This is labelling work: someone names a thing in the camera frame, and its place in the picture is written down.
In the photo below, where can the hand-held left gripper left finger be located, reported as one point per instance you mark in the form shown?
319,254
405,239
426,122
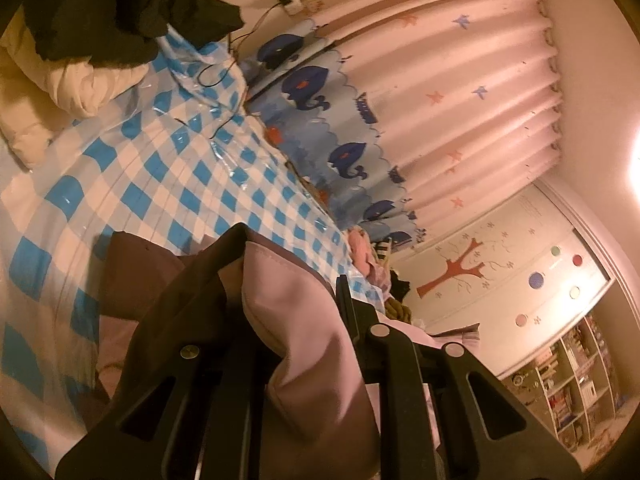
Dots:
235,410

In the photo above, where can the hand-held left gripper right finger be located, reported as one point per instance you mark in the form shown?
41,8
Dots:
350,310

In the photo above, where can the pink and brown jacket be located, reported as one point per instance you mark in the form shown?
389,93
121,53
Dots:
300,320

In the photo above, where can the olive green cloth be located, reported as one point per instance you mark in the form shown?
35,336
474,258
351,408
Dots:
399,310

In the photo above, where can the pink cloth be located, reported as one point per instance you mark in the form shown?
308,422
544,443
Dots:
365,255

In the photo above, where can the striped cloth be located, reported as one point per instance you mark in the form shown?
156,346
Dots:
382,250

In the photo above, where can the wardrobe with tree decal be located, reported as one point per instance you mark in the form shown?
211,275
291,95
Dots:
525,260

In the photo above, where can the whale print curtain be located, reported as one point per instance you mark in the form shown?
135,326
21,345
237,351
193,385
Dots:
450,110

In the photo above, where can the white bookshelf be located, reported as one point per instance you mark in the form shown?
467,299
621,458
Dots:
575,390

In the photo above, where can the blue checkered plastic sheet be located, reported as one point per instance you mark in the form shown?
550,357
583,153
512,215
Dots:
150,170

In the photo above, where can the white duvet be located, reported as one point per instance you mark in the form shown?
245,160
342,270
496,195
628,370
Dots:
75,85

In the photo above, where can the black cloth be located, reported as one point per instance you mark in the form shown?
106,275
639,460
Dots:
100,10

